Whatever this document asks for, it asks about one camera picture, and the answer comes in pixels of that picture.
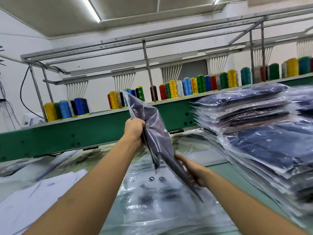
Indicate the row of coloured thread spools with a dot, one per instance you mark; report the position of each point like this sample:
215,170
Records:
195,83

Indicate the person's right forearm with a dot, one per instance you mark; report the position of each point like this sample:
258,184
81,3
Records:
254,208

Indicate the stack of plastic bags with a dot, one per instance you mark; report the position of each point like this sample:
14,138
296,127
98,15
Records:
161,208

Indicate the person's right hand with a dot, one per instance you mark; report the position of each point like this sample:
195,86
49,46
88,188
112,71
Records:
194,172

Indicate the person's left forearm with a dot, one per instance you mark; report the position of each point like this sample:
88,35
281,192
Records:
83,193

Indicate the white box device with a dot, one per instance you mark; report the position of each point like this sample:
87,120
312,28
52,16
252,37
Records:
32,120

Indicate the stack of bagged garments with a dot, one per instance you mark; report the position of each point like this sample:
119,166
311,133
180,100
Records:
254,124

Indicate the single clear plastic bag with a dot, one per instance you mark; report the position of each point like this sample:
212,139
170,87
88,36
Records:
161,144

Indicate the grey metal thread rack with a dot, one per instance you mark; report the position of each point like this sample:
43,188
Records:
146,51

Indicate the green machine beam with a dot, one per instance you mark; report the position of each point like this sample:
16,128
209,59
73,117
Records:
88,130

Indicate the person's left hand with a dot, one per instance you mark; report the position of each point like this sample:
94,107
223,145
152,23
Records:
133,130

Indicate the ceiling light tube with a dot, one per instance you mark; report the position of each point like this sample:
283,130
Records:
216,0
91,8

